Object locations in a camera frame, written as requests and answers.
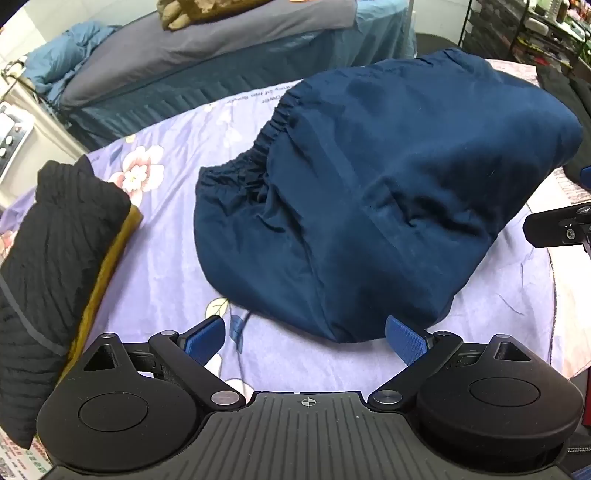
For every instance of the black clothing pile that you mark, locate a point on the black clothing pile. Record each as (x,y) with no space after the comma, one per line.
(565,101)

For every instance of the white appliance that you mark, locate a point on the white appliance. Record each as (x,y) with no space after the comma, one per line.
(11,138)

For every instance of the brown plush toy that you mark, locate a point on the brown plush toy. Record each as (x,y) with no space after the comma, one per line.
(198,11)

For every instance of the black knit folded garment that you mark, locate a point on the black knit folded garment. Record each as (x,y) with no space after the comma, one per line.
(51,249)

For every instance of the printed paper sheet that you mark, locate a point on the printed paper sheet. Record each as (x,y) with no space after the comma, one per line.
(18,459)

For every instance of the purple floral bed sheet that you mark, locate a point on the purple floral bed sheet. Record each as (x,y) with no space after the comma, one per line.
(161,258)

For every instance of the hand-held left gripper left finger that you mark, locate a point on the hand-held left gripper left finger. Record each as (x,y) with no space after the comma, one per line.
(205,340)

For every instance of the mustard yellow folded garment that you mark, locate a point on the mustard yellow folded garment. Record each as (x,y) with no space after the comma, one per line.
(108,263)

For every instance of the black metal shelf rack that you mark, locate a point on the black metal shelf rack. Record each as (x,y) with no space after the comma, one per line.
(517,27)

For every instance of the light blue duvet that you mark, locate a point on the light blue duvet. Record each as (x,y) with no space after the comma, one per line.
(60,55)

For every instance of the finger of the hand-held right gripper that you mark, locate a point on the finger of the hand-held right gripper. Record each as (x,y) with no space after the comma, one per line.
(551,226)

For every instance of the grey blanket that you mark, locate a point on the grey blanket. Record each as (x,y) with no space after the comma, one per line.
(184,50)

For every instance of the navy blue jacket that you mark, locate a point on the navy blue jacket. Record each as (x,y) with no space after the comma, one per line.
(378,194)

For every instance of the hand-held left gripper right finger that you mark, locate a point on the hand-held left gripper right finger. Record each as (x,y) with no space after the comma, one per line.
(406,342)

